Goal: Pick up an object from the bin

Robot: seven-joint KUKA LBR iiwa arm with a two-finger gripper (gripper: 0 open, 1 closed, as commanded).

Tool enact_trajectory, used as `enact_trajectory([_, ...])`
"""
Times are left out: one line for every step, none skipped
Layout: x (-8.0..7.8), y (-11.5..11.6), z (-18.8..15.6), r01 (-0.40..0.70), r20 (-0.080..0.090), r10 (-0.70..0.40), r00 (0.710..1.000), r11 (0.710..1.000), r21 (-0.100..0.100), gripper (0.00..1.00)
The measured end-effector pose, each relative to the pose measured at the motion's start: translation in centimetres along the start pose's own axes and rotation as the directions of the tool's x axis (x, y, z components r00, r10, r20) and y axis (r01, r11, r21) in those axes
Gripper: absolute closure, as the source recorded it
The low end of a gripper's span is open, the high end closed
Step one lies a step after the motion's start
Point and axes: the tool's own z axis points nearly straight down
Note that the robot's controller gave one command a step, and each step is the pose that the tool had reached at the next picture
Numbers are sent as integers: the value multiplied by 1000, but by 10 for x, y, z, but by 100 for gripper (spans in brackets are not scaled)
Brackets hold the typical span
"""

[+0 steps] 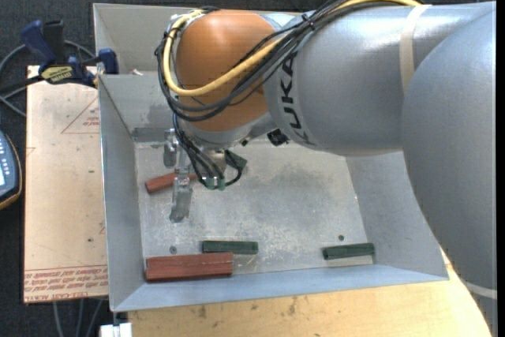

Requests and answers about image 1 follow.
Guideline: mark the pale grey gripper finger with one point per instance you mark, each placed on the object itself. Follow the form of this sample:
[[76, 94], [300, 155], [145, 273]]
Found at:
[[180, 201], [170, 150]]

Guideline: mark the red-brown flat block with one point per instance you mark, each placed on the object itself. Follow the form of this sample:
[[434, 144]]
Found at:
[[189, 259], [159, 183], [185, 274]]

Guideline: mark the dark green flat block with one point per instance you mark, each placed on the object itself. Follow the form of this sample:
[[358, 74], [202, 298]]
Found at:
[[349, 251], [230, 247]]

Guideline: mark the grey metal bin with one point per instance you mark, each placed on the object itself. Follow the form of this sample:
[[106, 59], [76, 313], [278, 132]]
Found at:
[[276, 209]]

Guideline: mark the brown cardboard board, red print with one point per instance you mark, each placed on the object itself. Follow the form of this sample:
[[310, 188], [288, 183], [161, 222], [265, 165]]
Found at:
[[59, 189]]

